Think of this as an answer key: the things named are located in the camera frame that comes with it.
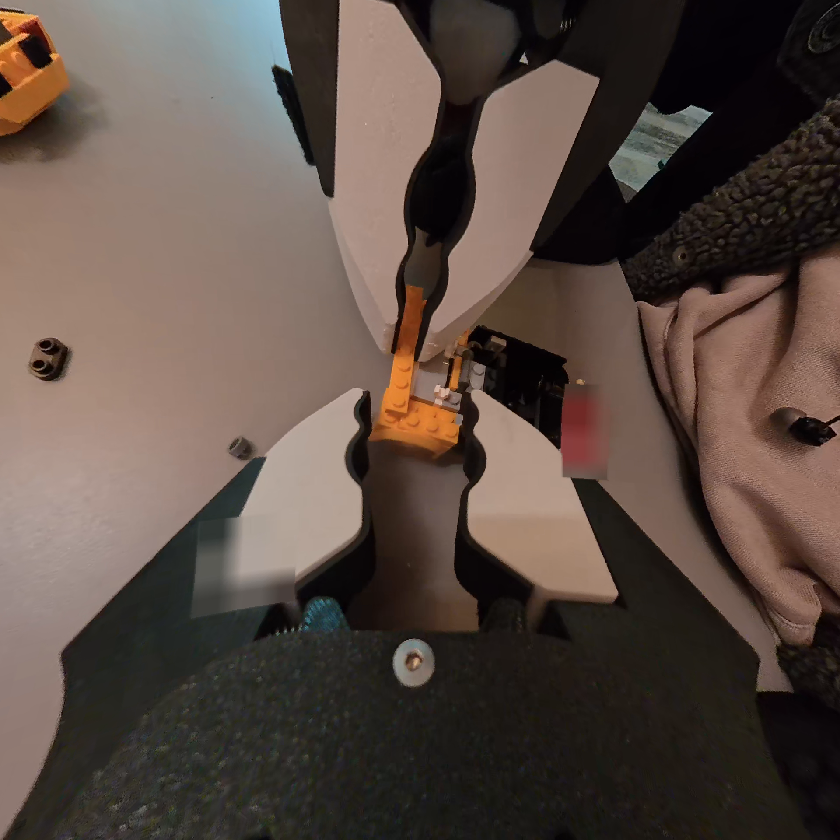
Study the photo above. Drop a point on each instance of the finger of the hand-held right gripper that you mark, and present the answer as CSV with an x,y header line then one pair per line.
x,y
518,184
374,164

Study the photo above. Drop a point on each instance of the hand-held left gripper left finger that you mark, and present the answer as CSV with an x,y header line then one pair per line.
x,y
315,492

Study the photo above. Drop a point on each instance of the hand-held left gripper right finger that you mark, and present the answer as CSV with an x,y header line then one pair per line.
x,y
531,525

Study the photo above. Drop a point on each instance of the orange black lego car body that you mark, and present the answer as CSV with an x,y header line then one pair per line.
x,y
518,367

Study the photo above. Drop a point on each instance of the long orange lego plate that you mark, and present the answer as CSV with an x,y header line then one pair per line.
x,y
407,348

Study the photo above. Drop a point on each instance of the black rounded two-stud lego plate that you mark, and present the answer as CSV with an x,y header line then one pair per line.
x,y
48,359

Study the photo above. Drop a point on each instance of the orange black lego car section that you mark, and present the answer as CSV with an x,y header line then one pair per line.
x,y
26,85

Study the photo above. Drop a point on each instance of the person's pale hoodie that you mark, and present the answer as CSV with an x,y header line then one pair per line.
x,y
735,394

